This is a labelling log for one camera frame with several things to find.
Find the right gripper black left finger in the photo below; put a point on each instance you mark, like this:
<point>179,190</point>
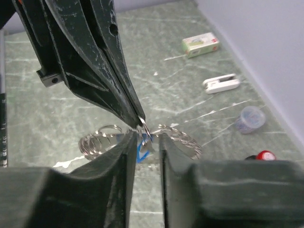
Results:
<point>95,195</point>

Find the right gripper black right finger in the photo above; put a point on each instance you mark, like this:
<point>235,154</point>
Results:
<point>229,193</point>

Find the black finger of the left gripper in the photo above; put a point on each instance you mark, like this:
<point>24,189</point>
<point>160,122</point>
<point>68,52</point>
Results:
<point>105,16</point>
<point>69,47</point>

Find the clear cup of paperclips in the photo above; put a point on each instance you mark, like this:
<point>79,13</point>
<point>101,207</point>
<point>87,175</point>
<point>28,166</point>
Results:
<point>250,119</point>

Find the green white staple box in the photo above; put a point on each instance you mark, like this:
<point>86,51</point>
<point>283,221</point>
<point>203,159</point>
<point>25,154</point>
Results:
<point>200,44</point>

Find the white stapler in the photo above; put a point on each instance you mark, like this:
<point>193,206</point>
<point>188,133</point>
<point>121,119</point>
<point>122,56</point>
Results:
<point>221,83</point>

